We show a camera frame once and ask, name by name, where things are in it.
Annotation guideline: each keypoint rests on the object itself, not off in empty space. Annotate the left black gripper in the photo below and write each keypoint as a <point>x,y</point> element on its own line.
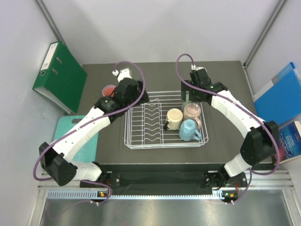
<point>140,87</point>

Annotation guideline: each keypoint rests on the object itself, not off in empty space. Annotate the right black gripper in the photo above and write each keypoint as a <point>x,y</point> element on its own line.
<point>185,87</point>

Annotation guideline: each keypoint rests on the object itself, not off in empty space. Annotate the red cup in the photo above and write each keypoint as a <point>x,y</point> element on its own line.
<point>108,90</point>

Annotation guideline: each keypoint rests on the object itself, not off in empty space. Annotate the purple cup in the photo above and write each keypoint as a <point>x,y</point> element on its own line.
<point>103,90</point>

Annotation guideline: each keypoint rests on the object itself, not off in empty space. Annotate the green cup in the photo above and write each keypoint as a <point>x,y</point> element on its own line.
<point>185,102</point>

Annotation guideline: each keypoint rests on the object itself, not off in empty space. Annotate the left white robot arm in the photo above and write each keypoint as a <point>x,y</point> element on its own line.
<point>57,158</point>

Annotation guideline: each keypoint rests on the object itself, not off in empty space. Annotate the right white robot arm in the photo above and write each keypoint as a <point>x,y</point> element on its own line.
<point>260,137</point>

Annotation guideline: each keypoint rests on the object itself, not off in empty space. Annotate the pink mug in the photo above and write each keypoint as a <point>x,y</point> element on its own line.
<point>193,111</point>

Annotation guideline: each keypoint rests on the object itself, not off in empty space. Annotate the blue mug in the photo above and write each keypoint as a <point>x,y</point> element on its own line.
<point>189,131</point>

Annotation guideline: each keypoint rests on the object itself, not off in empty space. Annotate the teal cutting board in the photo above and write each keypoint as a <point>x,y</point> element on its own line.
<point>87,153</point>

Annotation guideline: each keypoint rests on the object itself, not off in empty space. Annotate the blue folder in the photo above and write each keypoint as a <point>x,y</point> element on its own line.
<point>280,99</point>

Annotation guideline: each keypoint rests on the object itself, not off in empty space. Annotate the Jane Eyre book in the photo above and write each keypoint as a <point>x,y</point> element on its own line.
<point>290,141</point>

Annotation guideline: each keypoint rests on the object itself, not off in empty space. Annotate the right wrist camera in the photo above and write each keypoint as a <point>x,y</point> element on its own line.
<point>196,68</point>

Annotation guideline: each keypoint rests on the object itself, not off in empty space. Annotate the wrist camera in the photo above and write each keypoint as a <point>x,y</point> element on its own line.
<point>196,68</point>
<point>122,74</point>

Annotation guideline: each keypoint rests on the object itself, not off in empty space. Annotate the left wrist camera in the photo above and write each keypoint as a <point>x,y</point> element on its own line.
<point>122,74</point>

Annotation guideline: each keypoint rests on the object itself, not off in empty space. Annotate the cream mug black handle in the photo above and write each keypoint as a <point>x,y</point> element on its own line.
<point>174,119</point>

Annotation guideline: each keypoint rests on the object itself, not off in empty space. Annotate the green ring binder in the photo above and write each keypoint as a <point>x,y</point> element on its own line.
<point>61,78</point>

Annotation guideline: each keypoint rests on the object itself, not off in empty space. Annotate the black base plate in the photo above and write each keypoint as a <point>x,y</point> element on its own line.
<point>167,178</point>

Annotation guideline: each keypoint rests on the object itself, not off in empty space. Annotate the aluminium rail frame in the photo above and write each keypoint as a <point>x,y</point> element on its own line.
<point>270,201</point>

